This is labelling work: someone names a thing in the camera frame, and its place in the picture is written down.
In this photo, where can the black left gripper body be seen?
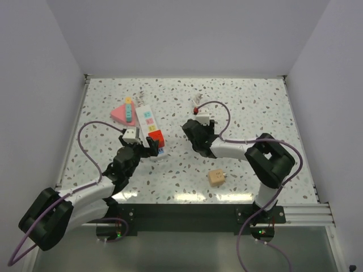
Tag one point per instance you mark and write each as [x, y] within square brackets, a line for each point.
[139, 151]

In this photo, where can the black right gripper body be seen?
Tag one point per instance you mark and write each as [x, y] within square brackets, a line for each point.
[209, 129]

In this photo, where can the red cube plug adapter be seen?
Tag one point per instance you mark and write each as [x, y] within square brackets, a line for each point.
[157, 136]

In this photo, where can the white multicolour power strip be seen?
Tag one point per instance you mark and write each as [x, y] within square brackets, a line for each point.
[148, 123]

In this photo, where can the tan cube plug adapter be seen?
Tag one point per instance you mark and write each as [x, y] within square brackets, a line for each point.
[216, 177]

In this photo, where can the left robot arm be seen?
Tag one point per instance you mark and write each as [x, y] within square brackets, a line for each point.
[49, 217]

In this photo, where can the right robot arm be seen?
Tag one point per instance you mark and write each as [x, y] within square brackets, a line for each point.
[266, 156]

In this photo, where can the pink triangular power strip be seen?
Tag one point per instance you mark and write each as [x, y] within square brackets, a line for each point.
[125, 114]

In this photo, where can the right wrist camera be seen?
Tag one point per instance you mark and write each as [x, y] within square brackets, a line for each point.
[202, 115]

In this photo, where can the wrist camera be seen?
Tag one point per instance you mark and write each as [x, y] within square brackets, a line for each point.
[202, 115]
[131, 135]

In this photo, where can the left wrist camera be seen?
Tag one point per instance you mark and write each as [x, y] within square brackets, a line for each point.
[131, 135]

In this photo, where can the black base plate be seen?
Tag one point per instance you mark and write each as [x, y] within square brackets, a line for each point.
[175, 218]

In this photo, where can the aluminium frame rail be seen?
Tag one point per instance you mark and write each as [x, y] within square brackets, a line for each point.
[309, 215]

